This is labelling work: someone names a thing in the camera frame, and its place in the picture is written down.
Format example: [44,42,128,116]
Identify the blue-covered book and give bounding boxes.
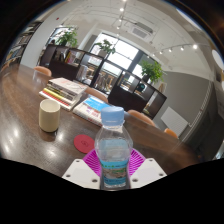
[72,95,111,127]

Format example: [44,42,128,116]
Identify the stack of books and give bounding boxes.
[38,77,89,112]

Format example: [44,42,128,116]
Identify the clear water bottle blue cap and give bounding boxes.
[94,106,134,192]

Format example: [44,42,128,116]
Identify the black shelf unit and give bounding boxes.
[39,43,168,120]

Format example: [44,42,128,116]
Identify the ceiling track lights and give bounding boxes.
[116,0,200,56]

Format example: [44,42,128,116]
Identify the tall wall bookshelf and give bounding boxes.
[1,21,43,73]

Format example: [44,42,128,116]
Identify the cream ceramic cup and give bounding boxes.
[38,98,62,134]

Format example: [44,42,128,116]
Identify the orange chairs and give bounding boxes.
[33,65,180,139]

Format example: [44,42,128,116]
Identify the white wall radiator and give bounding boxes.
[160,106,190,137]

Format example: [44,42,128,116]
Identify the large leafy potted plant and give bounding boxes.
[139,60,165,85]

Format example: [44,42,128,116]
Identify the ceiling air conditioner unit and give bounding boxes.
[131,26,150,40]

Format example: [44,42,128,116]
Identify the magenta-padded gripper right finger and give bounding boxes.
[127,148,168,190]

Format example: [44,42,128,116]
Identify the flat round red coaster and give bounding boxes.
[73,134,96,155]

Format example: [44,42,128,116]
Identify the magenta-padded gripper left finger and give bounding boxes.
[61,148,102,191]

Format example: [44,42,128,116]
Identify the small potted plant white pot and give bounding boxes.
[94,38,117,56]

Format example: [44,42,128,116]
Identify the bushy potted plant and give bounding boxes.
[54,28,80,48]

